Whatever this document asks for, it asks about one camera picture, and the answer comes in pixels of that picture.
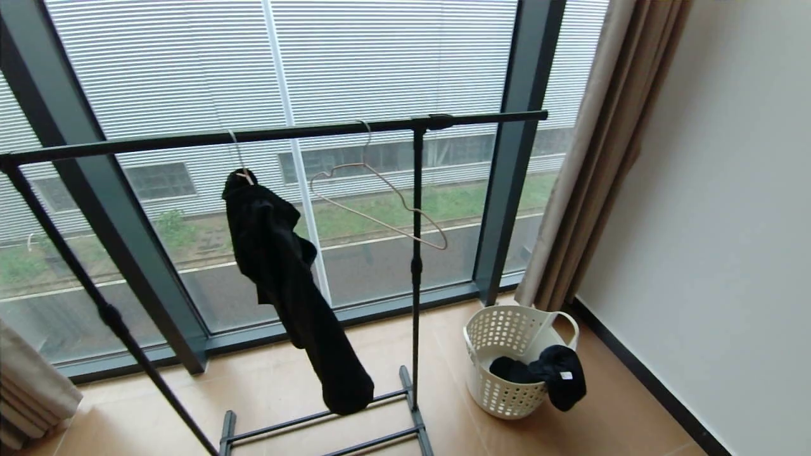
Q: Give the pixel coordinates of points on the black clothes rack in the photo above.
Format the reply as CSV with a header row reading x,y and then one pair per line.
x,y
253,135

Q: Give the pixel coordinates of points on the heap of clothes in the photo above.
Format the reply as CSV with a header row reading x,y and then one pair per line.
x,y
564,380

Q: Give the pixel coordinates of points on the black garment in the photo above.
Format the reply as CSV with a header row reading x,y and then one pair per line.
x,y
279,253

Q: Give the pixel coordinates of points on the pink clothes hanger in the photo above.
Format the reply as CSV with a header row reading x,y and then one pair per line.
x,y
380,222
247,177

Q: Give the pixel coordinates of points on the white laundry basket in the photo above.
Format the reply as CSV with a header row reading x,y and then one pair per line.
x,y
500,329

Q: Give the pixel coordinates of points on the beige curtain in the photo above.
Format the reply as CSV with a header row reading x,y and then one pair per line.
x,y
602,158
31,392

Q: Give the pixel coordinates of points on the window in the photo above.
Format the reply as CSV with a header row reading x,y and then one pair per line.
x,y
526,126

